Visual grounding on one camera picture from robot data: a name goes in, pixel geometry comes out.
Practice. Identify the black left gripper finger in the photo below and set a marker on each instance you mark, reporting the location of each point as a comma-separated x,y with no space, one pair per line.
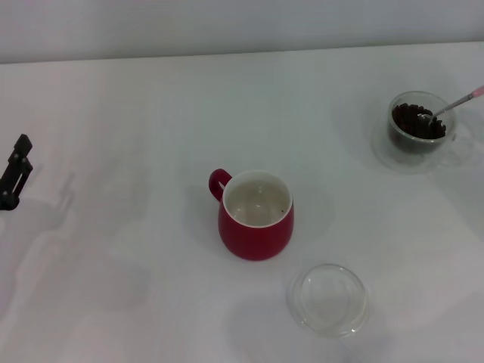
17,170

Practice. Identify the clear glass dish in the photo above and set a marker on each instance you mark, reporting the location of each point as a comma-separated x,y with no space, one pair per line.
327,302

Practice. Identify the pile of coffee beans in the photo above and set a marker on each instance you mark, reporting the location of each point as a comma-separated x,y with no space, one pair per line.
406,117

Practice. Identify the clear glass saucer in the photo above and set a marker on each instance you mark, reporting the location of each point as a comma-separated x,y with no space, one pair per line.
382,155

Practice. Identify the red ceramic mug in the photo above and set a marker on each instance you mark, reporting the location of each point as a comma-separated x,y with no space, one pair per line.
257,242

